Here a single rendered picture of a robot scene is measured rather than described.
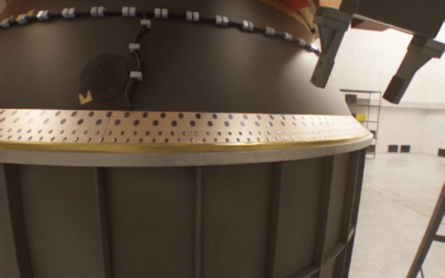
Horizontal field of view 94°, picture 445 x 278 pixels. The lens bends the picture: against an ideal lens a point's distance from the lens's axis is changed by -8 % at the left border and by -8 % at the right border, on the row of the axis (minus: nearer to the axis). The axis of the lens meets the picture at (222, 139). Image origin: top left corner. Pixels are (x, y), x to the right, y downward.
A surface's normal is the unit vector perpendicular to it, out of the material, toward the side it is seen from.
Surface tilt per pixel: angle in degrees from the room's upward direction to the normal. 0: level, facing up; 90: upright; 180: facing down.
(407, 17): 113
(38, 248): 90
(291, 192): 90
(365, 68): 90
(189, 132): 43
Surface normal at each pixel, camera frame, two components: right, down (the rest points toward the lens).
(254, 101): 0.36, -0.35
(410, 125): 0.08, 0.13
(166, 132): 0.17, -0.63
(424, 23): 0.04, 0.51
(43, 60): -0.07, -0.35
